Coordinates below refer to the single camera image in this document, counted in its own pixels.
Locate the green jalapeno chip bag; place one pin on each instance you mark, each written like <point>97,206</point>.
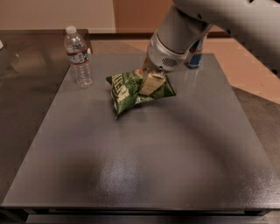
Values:
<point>125,90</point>

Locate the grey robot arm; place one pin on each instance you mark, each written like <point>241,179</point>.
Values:
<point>254,24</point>

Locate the blue silver energy drink can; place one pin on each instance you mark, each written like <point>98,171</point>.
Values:
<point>195,53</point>

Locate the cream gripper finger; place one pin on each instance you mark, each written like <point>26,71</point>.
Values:
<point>152,81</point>
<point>145,67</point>

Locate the clear plastic water bottle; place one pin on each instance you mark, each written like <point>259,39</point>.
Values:
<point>77,53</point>

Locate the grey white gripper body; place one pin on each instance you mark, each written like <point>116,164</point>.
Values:
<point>162,57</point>

